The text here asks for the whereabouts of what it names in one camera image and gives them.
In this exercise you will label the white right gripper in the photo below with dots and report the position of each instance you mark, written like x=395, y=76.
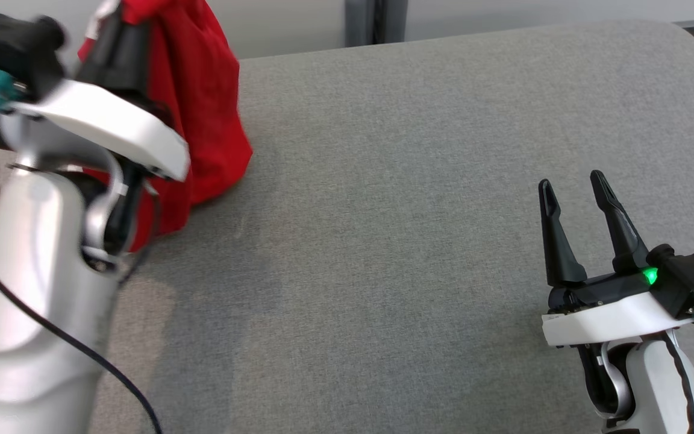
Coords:
x=612, y=316

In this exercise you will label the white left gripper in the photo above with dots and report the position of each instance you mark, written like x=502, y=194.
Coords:
x=112, y=129

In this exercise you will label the red shorts with white trim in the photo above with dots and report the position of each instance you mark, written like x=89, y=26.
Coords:
x=202, y=90

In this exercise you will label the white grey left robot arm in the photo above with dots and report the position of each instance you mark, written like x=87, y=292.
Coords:
x=28, y=271

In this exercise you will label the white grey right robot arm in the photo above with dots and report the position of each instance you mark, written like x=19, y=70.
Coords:
x=654, y=392

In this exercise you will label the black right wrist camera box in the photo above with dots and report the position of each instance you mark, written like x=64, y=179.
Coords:
x=690, y=277

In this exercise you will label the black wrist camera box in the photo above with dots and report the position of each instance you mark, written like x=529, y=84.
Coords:
x=690, y=277
x=9, y=48

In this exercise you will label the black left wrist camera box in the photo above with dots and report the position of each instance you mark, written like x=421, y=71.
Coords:
x=9, y=48

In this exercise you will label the grey partition post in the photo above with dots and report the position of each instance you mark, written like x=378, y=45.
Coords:
x=359, y=21

